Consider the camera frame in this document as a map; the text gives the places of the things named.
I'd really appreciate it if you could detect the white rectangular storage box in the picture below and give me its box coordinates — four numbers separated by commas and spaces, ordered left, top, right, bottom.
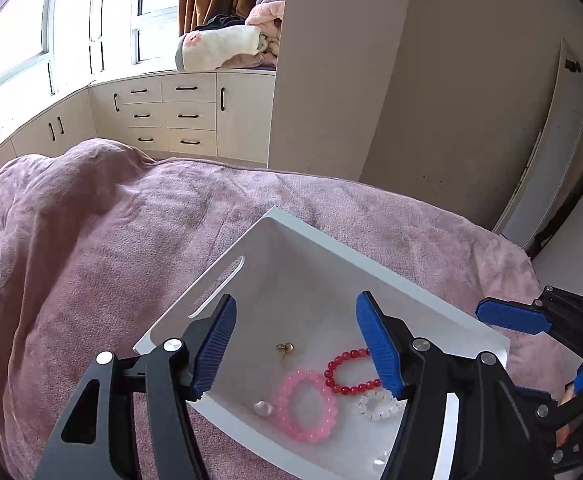
132, 206, 511, 480

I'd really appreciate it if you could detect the red bead bracelet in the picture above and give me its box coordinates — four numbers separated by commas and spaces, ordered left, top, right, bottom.
324, 347, 383, 396

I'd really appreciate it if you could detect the rolled floral white blanket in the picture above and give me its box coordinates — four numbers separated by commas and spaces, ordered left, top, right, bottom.
176, 25, 268, 72

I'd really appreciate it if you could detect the dark folded clothing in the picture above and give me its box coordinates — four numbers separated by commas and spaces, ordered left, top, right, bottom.
193, 14, 248, 31

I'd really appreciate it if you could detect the white bead bracelet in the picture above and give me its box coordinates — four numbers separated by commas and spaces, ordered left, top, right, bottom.
356, 388, 407, 422

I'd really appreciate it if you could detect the white room door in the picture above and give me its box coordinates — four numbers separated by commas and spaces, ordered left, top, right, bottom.
493, 37, 583, 252

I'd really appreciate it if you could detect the cream window seat cabinet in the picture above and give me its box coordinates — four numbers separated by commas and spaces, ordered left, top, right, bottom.
0, 70, 277, 207

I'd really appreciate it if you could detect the pink plush blanket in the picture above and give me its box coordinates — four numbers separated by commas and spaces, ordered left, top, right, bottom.
244, 0, 288, 57

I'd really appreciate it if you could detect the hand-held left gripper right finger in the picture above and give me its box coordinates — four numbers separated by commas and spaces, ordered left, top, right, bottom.
355, 290, 558, 480

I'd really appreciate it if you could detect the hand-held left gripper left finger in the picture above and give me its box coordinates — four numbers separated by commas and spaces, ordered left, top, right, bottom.
34, 293, 238, 480

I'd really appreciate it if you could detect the mauve pink bed blanket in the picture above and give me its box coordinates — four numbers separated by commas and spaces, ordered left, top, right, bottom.
0, 138, 583, 480

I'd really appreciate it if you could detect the large bay window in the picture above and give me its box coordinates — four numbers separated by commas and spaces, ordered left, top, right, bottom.
0, 0, 183, 137

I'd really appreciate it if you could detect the pink bead bracelet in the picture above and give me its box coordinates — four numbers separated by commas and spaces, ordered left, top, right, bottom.
274, 368, 340, 444

